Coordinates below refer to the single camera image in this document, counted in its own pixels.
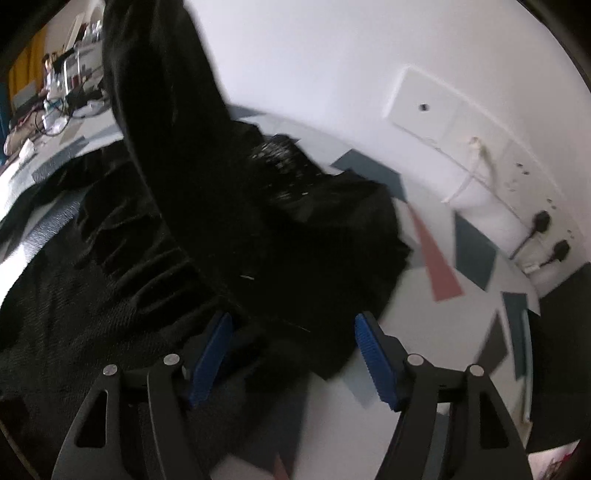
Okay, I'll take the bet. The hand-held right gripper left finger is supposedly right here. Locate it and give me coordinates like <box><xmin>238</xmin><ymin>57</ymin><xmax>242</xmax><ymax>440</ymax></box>
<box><xmin>51</xmin><ymin>311</ymin><xmax>235</xmax><ymax>480</ymax></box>

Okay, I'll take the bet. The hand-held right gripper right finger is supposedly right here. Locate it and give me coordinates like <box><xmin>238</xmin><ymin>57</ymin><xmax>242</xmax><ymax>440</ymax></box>
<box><xmin>354</xmin><ymin>311</ymin><xmax>533</xmax><ymax>480</ymax></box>

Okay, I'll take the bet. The black lace-trimmed garment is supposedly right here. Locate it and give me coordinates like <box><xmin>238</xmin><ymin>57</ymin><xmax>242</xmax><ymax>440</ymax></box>
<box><xmin>100</xmin><ymin>0</ymin><xmax>413</xmax><ymax>382</ymax></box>

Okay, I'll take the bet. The geometric patterned tablecloth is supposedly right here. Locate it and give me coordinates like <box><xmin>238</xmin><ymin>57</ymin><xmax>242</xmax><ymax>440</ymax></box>
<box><xmin>0</xmin><ymin>108</ymin><xmax>541</xmax><ymax>480</ymax></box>

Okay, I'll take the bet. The black flat panel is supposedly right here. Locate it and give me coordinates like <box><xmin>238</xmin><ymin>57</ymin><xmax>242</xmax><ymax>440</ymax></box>
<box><xmin>525</xmin><ymin>262</ymin><xmax>591</xmax><ymax>454</ymax></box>

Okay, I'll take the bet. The black power plug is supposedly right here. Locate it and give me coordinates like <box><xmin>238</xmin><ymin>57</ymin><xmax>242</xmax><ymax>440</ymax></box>
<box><xmin>534</xmin><ymin>239</ymin><xmax>572</xmax><ymax>269</ymax></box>
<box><xmin>509</xmin><ymin>209</ymin><xmax>553</xmax><ymax>260</ymax></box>

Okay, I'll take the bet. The yellow curtain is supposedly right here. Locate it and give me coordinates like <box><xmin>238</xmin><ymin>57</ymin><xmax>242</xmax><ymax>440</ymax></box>
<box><xmin>8</xmin><ymin>27</ymin><xmax>48</xmax><ymax>94</ymax></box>

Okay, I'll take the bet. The white wall outlet panel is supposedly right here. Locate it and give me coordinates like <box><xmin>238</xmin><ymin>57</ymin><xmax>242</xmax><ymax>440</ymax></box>
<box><xmin>382</xmin><ymin>64</ymin><xmax>583</xmax><ymax>278</ymax></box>

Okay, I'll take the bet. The black charger with cables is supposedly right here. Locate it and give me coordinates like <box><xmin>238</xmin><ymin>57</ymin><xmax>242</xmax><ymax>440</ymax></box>
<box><xmin>34</xmin><ymin>90</ymin><xmax>112</xmax><ymax>136</ymax></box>

